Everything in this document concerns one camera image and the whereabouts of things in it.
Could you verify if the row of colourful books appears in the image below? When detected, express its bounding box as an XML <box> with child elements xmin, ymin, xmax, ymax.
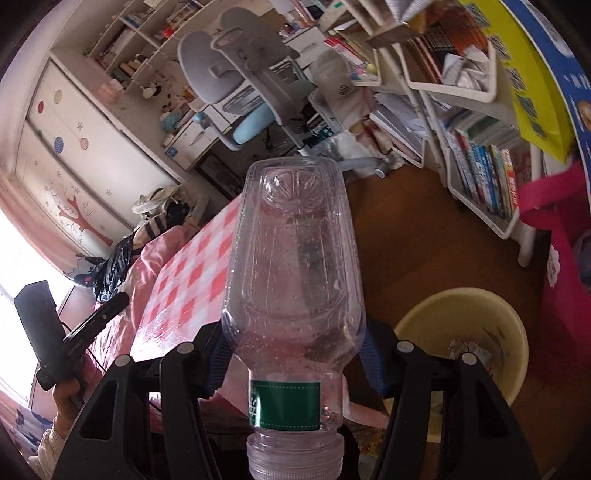
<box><xmin>441</xmin><ymin>129</ymin><xmax>520</xmax><ymax>222</ymax></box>

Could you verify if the white book rack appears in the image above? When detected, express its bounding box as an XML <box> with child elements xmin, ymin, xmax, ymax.
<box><xmin>323</xmin><ymin>0</ymin><xmax>428</xmax><ymax>169</ymax></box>
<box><xmin>402</xmin><ymin>0</ymin><xmax>541</xmax><ymax>268</ymax></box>

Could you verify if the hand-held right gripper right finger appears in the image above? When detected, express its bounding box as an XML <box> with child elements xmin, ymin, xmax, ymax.
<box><xmin>360</xmin><ymin>320</ymin><xmax>541</xmax><ymax>480</ymax></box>

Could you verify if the yellow plastic basin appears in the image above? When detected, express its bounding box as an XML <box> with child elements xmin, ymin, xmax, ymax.
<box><xmin>394</xmin><ymin>288</ymin><xmax>529</xmax><ymax>444</ymax></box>

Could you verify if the person's left hand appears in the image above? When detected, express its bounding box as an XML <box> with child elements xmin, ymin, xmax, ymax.
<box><xmin>51</xmin><ymin>378</ymin><xmax>88</xmax><ymax>422</ymax></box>

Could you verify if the white desk with drawers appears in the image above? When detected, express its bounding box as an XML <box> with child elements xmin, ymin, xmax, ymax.
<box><xmin>88</xmin><ymin>0</ymin><xmax>333</xmax><ymax>199</ymax></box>

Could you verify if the pink blanket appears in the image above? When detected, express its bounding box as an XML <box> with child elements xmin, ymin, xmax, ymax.
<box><xmin>28</xmin><ymin>226</ymin><xmax>195</xmax><ymax>435</ymax></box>

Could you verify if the black plastic bag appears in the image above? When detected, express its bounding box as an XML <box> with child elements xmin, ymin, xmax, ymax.
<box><xmin>92</xmin><ymin>235</ymin><xmax>134</xmax><ymax>303</ymax></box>

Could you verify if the magenta fabric bag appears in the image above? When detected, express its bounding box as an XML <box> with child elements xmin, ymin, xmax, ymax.
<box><xmin>519</xmin><ymin>159</ymin><xmax>591</xmax><ymax>398</ymax></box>

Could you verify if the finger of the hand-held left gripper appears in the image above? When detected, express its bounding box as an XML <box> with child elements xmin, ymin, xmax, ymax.
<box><xmin>62</xmin><ymin>292</ymin><xmax>131</xmax><ymax>356</ymax></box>

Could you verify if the beige tote bag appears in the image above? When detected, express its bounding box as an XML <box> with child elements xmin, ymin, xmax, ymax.
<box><xmin>131</xmin><ymin>187</ymin><xmax>181</xmax><ymax>215</ymax></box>

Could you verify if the striped pillow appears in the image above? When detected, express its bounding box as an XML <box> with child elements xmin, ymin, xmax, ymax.
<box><xmin>134</xmin><ymin>215</ymin><xmax>169</xmax><ymax>250</ymax></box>

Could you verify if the white shopping bag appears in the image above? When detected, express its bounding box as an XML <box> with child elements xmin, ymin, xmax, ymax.
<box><xmin>308</xmin><ymin>50</ymin><xmax>375</xmax><ymax>132</ymax></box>

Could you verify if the grey blue desk chair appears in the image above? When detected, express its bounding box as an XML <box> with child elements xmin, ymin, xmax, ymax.
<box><xmin>178</xmin><ymin>7</ymin><xmax>402</xmax><ymax>178</ymax></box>

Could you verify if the clear plastic bottle green label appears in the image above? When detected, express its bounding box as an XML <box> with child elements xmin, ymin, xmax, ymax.
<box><xmin>222</xmin><ymin>157</ymin><xmax>368</xmax><ymax>480</ymax></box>

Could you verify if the yellow blue printed bag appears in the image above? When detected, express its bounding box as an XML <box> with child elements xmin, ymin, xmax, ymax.
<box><xmin>459</xmin><ymin>0</ymin><xmax>591</xmax><ymax>162</ymax></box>

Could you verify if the person's left forearm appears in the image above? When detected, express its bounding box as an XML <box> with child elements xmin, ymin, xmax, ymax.
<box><xmin>28</xmin><ymin>415</ymin><xmax>70</xmax><ymax>472</ymax></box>

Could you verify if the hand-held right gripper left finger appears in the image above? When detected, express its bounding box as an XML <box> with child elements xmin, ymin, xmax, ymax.
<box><xmin>51</xmin><ymin>323</ymin><xmax>232</xmax><ymax>480</ymax></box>

